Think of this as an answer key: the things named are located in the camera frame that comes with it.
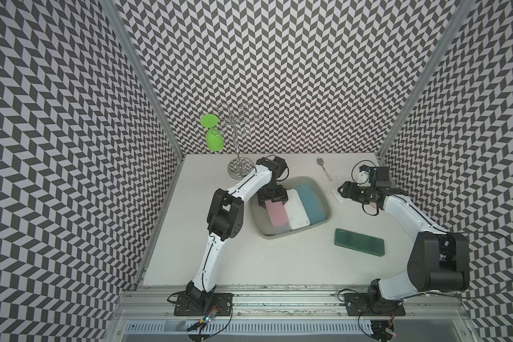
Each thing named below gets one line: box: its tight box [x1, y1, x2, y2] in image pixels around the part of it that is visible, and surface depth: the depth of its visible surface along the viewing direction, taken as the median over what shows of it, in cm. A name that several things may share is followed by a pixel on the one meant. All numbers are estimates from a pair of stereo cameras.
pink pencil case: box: [265, 199, 290, 228], surface depth 93 cm
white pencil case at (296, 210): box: [283, 188, 311, 230], surface depth 95 cm
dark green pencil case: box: [334, 228, 386, 258], surface depth 89 cm
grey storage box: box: [249, 194, 333, 240], surface depth 91 cm
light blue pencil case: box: [295, 184, 328, 225], surface depth 101 cm
